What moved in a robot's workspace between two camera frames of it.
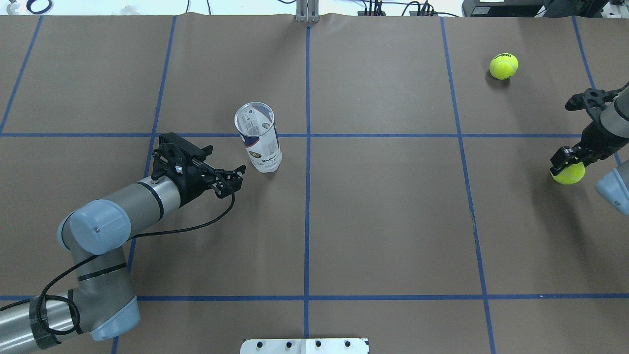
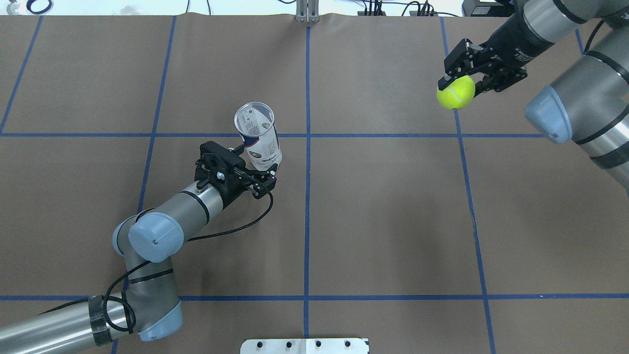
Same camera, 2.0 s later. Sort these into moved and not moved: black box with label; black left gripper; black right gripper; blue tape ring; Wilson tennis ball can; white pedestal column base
Moved: black right gripper; black left gripper
Not moved: white pedestal column base; black box with label; Wilson tennis ball can; blue tape ring
